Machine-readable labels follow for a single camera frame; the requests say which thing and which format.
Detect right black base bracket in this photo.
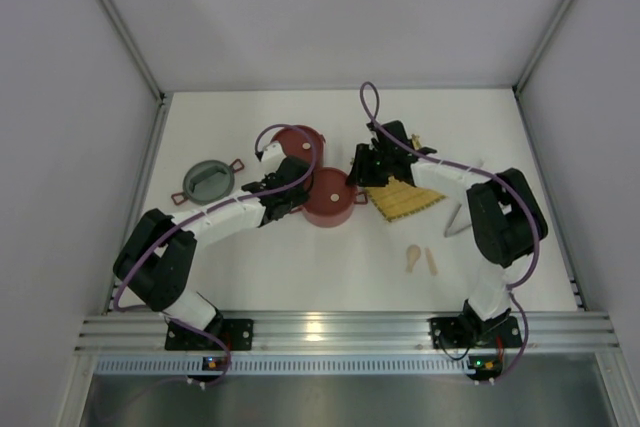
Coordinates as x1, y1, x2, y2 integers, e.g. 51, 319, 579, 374
428, 316, 470, 350

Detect left black base bracket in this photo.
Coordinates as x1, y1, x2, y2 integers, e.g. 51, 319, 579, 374
164, 319, 254, 351

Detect dark red steel-lined pot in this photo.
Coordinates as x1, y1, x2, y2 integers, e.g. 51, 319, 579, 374
269, 124, 329, 173

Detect black base bracket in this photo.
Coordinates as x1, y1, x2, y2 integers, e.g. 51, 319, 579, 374
164, 319, 254, 351
428, 316, 470, 350

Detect dark red lid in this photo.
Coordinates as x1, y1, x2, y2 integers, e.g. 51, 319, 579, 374
269, 124, 326, 171
304, 167, 356, 217

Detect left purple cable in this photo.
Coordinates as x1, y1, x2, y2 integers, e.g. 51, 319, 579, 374
113, 123, 321, 388

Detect bamboo serving mat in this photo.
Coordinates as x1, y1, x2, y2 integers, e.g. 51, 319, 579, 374
362, 132, 446, 225

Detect pink steel-lined pot with handles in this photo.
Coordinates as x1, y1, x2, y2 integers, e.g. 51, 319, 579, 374
299, 167, 369, 228

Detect cream small stick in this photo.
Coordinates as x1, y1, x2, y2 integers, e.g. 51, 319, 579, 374
424, 247, 438, 276

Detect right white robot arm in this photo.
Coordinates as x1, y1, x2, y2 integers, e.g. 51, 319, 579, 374
347, 120, 548, 346

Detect grey transparent lid with handles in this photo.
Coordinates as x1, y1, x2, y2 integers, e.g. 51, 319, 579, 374
171, 158, 245, 206

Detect cream small spoon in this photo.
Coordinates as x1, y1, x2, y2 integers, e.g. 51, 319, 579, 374
405, 244, 421, 273

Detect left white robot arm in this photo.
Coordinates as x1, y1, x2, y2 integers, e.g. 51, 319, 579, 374
113, 156, 312, 345

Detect metal tongs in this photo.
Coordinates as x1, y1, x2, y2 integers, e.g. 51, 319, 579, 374
443, 156, 486, 239

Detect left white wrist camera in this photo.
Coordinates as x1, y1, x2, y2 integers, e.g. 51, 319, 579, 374
256, 141, 286, 169

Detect aluminium mounting rail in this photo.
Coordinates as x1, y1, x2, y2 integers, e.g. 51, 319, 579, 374
74, 311, 619, 378

